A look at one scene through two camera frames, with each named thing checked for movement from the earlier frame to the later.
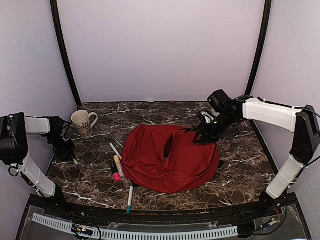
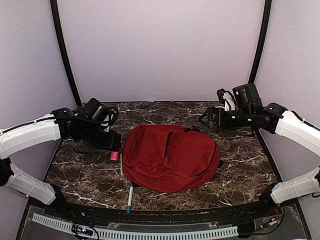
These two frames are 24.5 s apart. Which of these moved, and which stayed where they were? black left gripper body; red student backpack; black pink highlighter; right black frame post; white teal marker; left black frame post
Moved: black left gripper body; black pink highlighter
Stayed: left black frame post; red student backpack; right black frame post; white teal marker
